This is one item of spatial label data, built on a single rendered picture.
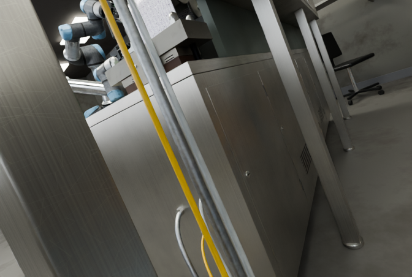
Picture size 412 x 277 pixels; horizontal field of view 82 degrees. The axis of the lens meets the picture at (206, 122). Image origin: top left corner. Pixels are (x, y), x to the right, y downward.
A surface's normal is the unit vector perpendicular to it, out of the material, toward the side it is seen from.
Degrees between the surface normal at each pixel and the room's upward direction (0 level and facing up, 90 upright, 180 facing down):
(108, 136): 90
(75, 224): 90
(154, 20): 90
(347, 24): 90
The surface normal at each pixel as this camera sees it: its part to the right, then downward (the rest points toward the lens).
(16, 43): 0.79, -0.28
